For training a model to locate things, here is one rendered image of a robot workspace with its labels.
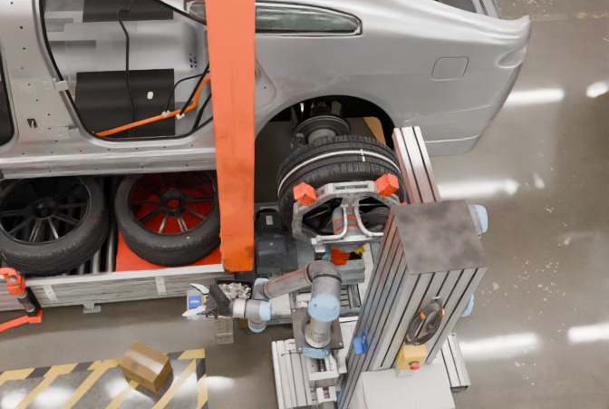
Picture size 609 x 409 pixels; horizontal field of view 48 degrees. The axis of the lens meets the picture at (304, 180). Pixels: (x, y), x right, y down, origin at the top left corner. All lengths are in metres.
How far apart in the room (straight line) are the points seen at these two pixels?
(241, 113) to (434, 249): 0.97
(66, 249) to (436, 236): 2.36
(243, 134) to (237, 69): 0.37
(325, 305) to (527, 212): 2.55
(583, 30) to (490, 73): 2.89
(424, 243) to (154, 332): 2.38
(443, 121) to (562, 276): 1.48
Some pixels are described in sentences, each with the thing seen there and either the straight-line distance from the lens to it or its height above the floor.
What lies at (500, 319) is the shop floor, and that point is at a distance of 4.45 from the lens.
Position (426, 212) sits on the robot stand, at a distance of 2.20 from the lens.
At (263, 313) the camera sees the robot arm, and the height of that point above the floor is 1.24.
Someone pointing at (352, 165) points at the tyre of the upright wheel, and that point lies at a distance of 3.34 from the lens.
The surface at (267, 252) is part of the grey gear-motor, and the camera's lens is 3.94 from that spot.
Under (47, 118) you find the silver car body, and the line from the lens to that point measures 3.57.
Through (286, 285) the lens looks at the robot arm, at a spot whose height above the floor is 1.27.
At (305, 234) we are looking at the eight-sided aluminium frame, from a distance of 3.68.
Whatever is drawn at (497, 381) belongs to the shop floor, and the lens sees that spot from 4.28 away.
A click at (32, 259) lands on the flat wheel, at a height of 0.47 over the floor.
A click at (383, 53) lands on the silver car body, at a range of 3.29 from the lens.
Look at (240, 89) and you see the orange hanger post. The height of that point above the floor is 1.94.
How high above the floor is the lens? 3.82
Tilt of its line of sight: 54 degrees down
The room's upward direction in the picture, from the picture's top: 6 degrees clockwise
